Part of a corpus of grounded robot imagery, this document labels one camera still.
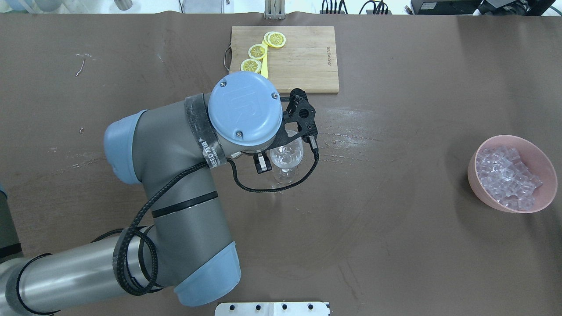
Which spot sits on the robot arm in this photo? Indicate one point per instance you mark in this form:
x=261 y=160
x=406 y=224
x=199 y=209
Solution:
x=179 y=238

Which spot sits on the lemon slice near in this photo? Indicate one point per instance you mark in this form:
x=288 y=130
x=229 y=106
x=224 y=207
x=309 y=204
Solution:
x=251 y=65

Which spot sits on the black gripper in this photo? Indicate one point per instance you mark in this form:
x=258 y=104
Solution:
x=259 y=163

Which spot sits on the lemon slice far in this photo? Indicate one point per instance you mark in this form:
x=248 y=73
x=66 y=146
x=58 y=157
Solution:
x=274 y=39

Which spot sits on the lemon slice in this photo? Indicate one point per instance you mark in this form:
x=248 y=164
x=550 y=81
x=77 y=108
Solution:
x=258 y=51
x=251 y=65
x=274 y=39

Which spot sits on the bamboo cutting board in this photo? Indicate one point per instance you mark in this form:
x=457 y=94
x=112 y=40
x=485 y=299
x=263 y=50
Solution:
x=307 y=61

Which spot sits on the clear wine glass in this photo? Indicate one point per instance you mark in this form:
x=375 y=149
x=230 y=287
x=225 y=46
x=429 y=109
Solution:
x=285 y=160

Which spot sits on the pile of clear ice cubes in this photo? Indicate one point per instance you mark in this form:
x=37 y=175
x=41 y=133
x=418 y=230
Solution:
x=506 y=178

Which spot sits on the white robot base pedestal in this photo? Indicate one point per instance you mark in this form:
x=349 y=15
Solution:
x=273 y=309

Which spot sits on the pink bowl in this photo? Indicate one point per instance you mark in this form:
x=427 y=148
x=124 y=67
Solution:
x=533 y=157

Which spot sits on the lemon slice middle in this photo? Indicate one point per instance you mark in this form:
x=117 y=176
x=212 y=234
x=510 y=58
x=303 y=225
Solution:
x=258 y=51

